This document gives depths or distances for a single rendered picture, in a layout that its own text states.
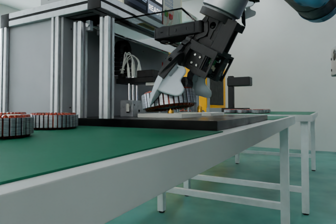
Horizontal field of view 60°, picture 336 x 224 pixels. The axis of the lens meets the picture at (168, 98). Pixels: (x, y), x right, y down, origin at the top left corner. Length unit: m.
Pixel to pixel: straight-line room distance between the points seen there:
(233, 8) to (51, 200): 0.42
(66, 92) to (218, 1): 0.56
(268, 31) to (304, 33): 0.67
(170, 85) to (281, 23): 5.92
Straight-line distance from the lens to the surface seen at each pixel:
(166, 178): 0.36
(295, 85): 6.17
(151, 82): 0.92
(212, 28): 0.56
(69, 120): 0.70
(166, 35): 0.59
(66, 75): 0.93
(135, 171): 0.30
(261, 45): 6.37
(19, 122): 0.52
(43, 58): 0.99
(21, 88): 1.06
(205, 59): 0.54
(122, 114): 0.97
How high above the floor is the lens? 0.80
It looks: 2 degrees up
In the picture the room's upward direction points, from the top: straight up
